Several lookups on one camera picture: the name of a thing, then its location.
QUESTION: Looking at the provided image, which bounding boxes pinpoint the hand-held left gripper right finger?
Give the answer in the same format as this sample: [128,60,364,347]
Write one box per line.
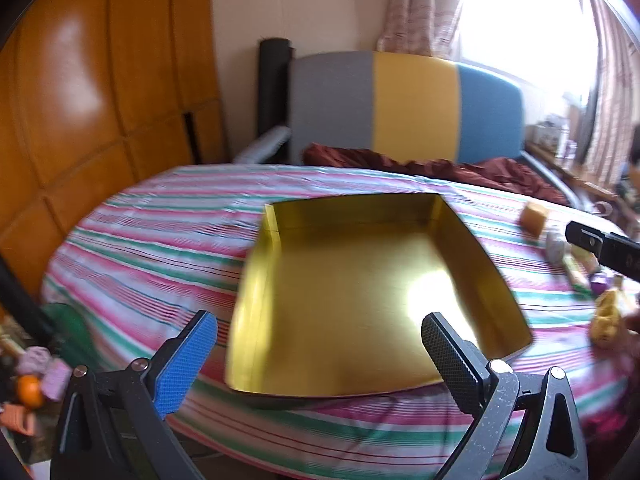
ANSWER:
[421,311,591,480]

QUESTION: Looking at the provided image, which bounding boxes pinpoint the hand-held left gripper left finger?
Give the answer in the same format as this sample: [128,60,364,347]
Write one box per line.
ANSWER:
[55,310,221,480]

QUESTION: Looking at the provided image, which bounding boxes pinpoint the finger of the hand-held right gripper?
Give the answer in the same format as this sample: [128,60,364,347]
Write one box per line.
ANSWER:
[565,220,640,283]

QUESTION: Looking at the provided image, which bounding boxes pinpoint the yellow sponge block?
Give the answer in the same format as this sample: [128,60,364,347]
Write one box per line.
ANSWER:
[520,202,551,236]

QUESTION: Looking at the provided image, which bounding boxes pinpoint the gold square tin box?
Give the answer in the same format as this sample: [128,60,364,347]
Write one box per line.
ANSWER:
[225,192,533,411]

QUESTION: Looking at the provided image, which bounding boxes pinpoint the wooden side desk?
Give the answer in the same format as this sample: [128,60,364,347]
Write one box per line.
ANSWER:
[525,140,621,206]

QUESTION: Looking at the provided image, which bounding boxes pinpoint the striped tablecloth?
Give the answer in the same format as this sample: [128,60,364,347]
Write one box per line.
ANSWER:
[42,165,640,476]

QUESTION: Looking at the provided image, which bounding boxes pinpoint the pink soft object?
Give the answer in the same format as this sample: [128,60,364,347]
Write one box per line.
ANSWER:
[40,360,73,401]

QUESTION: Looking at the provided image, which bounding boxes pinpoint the white boxes on desk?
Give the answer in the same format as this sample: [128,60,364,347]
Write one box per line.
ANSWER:
[535,115,571,148]

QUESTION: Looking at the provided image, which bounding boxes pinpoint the dark red cloth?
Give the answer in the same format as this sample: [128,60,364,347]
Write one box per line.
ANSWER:
[302,142,568,206]

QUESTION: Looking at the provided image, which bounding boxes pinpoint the striped side curtain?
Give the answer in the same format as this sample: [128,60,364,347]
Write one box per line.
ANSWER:
[580,0,640,196]

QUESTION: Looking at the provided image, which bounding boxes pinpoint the orange fruit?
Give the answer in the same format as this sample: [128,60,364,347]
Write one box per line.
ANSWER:
[15,375,46,408]

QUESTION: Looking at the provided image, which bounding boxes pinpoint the window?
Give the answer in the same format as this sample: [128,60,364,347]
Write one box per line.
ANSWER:
[455,0,601,111]

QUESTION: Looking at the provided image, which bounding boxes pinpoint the grey yellow blue chair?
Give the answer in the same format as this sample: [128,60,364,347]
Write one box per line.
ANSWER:
[232,51,601,211]

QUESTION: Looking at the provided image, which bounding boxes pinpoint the wooden wardrobe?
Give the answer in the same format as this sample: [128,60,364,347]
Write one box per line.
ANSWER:
[0,0,226,311]

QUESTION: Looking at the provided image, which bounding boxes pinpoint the black rolled mat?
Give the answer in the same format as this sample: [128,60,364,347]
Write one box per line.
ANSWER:
[257,37,293,163]

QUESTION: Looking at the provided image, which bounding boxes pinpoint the patterned beige curtain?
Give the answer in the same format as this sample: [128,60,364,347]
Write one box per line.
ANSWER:
[375,0,468,58]

